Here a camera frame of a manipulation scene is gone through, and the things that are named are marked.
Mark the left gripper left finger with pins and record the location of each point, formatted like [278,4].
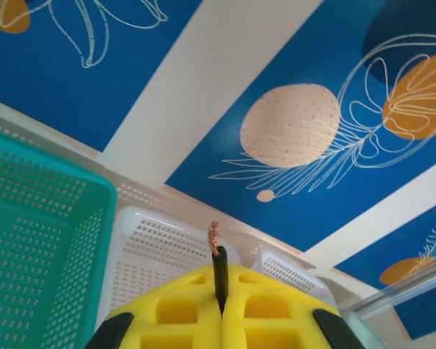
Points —
[174,312]

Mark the white plastic basket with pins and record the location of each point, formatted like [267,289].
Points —
[283,269]
[160,236]

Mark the aluminium frame post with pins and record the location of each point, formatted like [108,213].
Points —
[403,291]

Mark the teal plastic basket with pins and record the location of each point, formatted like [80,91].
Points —
[40,218]

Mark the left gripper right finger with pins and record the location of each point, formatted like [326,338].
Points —
[269,312]

